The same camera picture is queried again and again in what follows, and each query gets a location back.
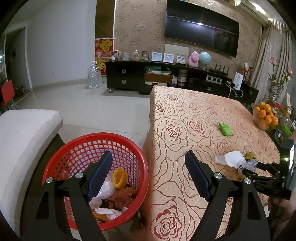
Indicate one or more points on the pink plush toy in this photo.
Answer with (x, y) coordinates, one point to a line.
(193, 59)

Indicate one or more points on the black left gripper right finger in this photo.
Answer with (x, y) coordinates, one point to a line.
(247, 220)

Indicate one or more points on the white tissue paper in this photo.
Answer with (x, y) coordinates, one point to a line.
(232, 159)

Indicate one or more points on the glass vase with roses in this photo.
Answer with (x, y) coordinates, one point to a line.
(277, 84)

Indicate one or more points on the red festive wall poster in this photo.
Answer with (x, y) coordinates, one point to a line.
(103, 49)

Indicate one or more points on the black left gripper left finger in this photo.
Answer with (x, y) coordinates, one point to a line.
(49, 220)

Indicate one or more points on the red plastic trash basket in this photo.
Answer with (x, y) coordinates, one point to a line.
(94, 155)

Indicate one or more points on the beige window curtain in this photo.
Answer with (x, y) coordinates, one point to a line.
(276, 40)

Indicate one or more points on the wall mounted black television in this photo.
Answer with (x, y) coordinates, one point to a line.
(198, 25)

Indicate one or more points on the large clear water jug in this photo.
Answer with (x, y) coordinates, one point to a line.
(94, 76)

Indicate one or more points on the red chair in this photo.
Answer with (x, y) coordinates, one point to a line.
(7, 93)

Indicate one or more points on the brown paper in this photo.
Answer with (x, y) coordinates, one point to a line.
(120, 199)

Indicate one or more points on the glass bowl of oranges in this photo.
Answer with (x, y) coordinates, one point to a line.
(264, 116)

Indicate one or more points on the silver white wrapper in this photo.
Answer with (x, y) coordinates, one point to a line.
(250, 165)

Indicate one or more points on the black tv cabinet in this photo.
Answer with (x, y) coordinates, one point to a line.
(142, 76)

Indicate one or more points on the white cushioned bench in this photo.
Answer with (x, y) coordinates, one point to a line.
(25, 135)

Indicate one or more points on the blue globe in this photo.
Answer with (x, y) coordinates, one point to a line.
(205, 58)

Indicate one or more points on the green snack wrapper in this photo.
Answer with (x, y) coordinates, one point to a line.
(225, 129)

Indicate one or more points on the white router box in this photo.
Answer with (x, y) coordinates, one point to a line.
(237, 81)

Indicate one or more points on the rose pattern tablecloth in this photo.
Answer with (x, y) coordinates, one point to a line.
(185, 120)

